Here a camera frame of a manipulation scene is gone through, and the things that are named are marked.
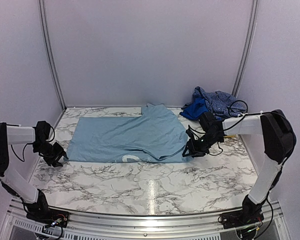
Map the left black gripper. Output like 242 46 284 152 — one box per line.
32 141 67 168

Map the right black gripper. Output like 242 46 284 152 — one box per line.
182 131 222 157

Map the light blue t-shirt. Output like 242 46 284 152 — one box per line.
67 104 193 163

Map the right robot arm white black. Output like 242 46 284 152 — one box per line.
182 109 297 224

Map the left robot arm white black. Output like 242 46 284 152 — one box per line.
0 121 68 223

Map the royal blue garment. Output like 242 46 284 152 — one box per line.
179 97 209 121

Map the blue patterned button shirt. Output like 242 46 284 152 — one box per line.
192 86 249 119

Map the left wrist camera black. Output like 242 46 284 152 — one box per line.
34 120 52 142

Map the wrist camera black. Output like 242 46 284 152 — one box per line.
198 111 216 132
34 120 52 142

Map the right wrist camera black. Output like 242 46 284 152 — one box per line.
198 111 216 132

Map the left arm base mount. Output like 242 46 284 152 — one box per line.
22 199 70 228

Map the aluminium front frame rail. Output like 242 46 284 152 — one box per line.
0 198 291 240

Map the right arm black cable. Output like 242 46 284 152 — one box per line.
207 99 249 156

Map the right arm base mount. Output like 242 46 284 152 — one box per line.
218 206 264 229

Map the right corner aluminium post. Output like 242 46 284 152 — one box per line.
232 0 260 97

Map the corner aluminium post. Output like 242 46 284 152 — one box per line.
232 0 260 97
37 0 67 112

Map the left corner aluminium post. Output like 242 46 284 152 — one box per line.
37 0 67 112

